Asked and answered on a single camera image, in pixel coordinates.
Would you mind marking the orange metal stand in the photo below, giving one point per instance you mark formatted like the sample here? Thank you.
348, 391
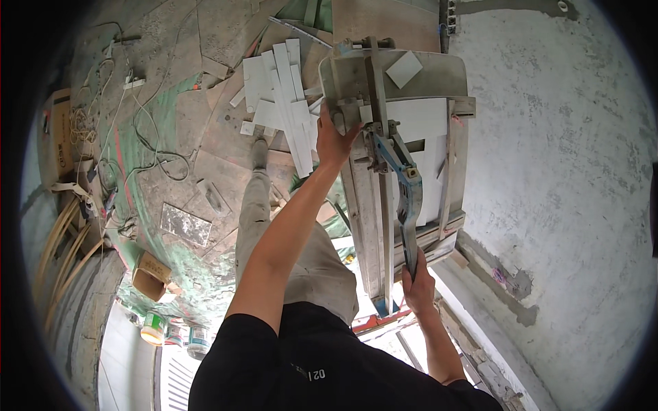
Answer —
378, 321

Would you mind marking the marbled grey tile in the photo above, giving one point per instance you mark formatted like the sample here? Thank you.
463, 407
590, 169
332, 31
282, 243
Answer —
185, 224

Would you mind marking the person's left hand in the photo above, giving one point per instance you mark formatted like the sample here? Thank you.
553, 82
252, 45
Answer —
333, 146

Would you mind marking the large white tile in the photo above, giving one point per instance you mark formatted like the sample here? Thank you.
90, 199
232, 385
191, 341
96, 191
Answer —
417, 121

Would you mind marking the red label paint bucket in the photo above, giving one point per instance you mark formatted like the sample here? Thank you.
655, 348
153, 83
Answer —
176, 335

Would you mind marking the pile of white tile strips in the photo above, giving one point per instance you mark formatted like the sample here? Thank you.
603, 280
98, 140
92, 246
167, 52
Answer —
280, 97

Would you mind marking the person's legs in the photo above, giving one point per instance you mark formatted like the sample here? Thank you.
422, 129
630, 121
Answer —
262, 221

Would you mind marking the long aluminium strip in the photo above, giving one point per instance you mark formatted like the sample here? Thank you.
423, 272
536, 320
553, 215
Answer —
301, 31

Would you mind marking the person's body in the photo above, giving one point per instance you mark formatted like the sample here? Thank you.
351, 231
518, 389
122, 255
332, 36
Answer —
318, 370

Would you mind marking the grey wall socket box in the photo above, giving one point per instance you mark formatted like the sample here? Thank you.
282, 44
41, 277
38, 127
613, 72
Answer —
451, 18

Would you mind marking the person's right hand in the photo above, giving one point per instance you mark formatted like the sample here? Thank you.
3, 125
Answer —
419, 290

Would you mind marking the small cardboard box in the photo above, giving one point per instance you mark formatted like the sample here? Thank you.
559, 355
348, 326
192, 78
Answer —
150, 277

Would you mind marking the grey paint bucket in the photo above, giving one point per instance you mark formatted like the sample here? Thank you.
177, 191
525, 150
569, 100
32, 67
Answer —
198, 341

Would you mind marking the small white tile piece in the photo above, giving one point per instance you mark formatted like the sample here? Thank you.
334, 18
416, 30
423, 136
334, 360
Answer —
404, 69

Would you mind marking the grey plastering trowel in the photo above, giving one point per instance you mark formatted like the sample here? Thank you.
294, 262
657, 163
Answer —
213, 198

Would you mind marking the large cardboard box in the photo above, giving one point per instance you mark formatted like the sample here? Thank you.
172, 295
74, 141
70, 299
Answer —
57, 138

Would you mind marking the brown wooden board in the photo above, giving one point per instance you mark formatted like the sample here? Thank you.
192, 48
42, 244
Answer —
385, 23

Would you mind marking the grey manual tile cutter base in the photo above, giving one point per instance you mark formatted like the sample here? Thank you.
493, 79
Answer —
362, 205

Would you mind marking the bundle of curved wooden strips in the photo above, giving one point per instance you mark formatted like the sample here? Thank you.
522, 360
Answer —
61, 241

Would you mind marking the white power strip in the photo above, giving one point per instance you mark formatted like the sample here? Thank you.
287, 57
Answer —
134, 82

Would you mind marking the green and white paint bucket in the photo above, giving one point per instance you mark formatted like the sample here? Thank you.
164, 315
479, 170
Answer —
153, 329

